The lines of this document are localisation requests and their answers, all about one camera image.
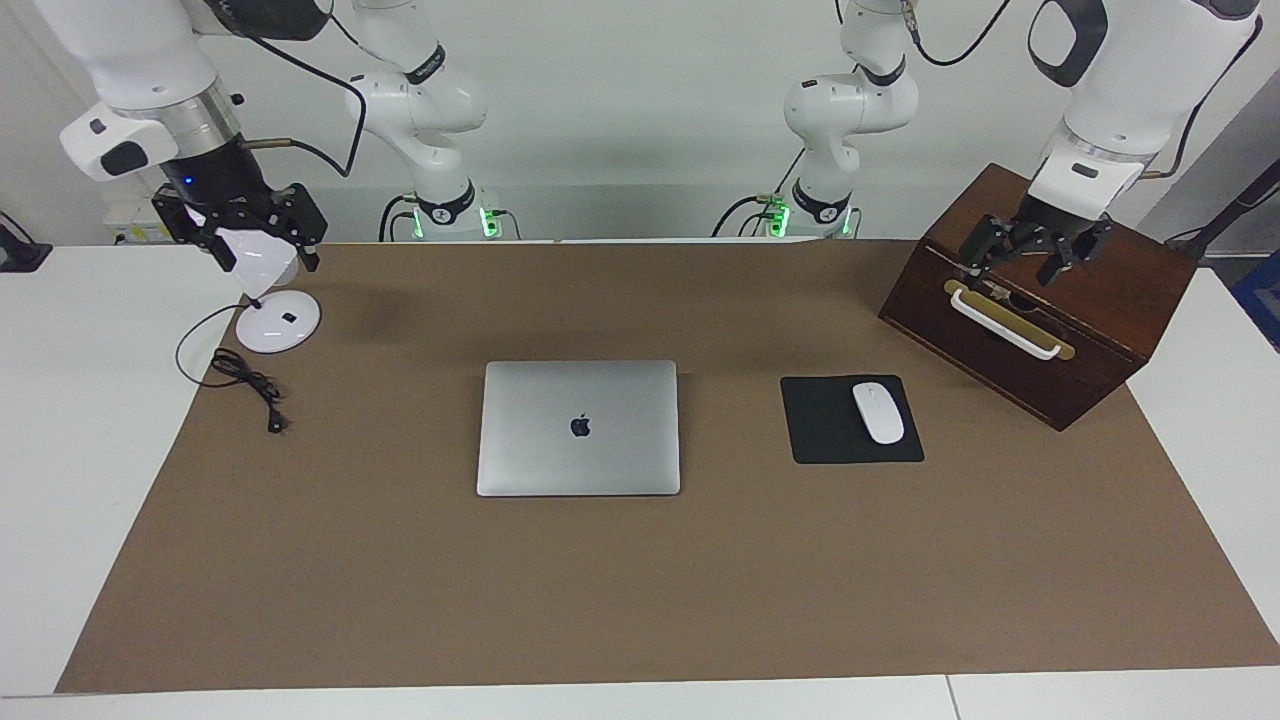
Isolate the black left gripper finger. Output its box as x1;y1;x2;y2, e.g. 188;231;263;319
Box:
960;215;1021;291
1037;220;1114;288

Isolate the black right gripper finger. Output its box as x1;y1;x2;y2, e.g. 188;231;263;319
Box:
268;183;329;273
152;188;241;271

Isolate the silver laptop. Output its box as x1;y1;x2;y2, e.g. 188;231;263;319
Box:
476;360;682;498

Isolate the dark brown wooden box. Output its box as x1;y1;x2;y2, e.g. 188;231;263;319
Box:
878;163;1199;432

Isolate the white power strip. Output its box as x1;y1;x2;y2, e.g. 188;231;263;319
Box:
103;195;173;246

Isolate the white desk lamp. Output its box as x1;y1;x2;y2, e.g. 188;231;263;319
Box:
213;225;323;354

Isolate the black stand pole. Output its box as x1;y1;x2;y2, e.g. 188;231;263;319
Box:
1165;160;1280;263

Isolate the blue crate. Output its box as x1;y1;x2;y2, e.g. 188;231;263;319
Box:
1232;250;1280;353

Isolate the white computer mouse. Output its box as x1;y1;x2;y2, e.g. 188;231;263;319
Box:
852;381;906;446

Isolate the black mouse pad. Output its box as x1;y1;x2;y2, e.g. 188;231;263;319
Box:
780;375;925;466

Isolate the brown table mat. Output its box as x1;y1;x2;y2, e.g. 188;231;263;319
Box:
55;240;1280;694

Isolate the brass box handle plate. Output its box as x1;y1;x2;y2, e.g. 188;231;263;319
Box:
943;279;1076;361

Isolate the white box handle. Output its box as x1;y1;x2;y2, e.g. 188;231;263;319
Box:
948;288;1063;361

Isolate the black right arm base cable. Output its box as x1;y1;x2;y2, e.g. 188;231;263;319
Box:
378;193;426;243

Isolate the black arm base cable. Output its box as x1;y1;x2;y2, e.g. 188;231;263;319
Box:
712;148;806;239
378;193;426;243

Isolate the black lamp power cable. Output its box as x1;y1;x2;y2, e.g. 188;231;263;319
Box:
176;303;291;435

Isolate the black clamp mount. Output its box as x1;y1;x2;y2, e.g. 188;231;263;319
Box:
0;212;53;273

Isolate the black left arm base cable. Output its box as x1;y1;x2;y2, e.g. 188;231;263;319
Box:
712;148;806;239

